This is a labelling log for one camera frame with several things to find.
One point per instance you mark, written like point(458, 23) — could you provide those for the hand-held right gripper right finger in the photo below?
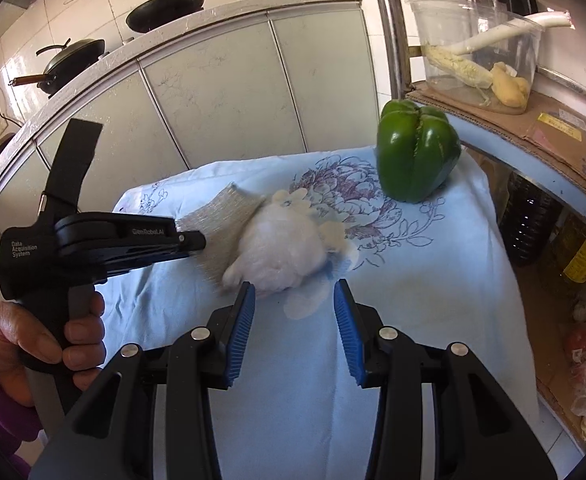
point(347, 330)

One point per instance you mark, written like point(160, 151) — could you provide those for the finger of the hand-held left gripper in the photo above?
point(190, 245)

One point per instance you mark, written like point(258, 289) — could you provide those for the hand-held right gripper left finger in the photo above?
point(240, 330)

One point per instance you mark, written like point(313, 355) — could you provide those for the silver mesh cloth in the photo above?
point(213, 220)

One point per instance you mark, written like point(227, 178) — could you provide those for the white fluffy plush toy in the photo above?
point(278, 245)

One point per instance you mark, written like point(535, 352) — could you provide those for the person's left hand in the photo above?
point(8, 340)

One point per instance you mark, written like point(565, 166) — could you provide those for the pale blue floral cloth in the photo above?
point(423, 285)

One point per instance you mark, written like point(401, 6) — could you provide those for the kitchen counter cabinet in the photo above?
point(213, 100)

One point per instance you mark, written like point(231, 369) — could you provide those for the green bell pepper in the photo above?
point(413, 155)

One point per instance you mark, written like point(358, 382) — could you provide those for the black lidded pan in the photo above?
point(73, 57)

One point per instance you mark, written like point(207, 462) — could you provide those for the dark oil bottle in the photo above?
point(528, 220)

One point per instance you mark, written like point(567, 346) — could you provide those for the yellow label bottle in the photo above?
point(580, 260)

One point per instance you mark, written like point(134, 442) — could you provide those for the corn cob with husk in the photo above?
point(453, 62)

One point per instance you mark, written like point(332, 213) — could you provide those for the metal storage rack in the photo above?
point(390, 35)

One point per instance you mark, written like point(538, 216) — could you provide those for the ginger root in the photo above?
point(510, 87)

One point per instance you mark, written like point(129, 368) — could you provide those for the clear plastic container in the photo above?
point(438, 25)

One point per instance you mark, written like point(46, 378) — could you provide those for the white leek stalk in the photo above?
point(498, 35)

